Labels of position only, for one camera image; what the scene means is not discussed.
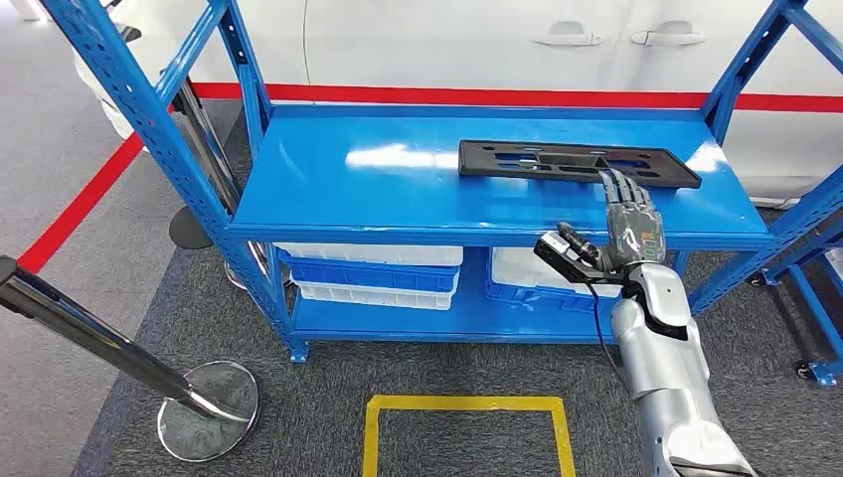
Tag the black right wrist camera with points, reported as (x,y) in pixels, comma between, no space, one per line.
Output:
(572,270)

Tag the black plastic frame part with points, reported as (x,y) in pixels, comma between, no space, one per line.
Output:
(481,161)

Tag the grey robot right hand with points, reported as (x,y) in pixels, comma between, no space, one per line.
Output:
(635,230)

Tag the blue plastic bin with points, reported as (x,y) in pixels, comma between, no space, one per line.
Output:
(527,297)
(369,276)

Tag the white car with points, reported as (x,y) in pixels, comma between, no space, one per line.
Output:
(461,39)

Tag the white car side mirror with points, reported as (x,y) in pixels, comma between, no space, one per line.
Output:
(126,33)

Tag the blue metal shelf rack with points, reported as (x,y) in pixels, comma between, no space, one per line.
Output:
(810,309)
(369,191)

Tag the chrome stanchion post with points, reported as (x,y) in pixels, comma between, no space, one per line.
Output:
(204,151)
(99,339)

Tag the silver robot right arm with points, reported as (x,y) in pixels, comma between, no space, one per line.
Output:
(665,375)

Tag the yellow floor tape square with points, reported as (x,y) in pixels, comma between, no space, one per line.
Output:
(461,403)

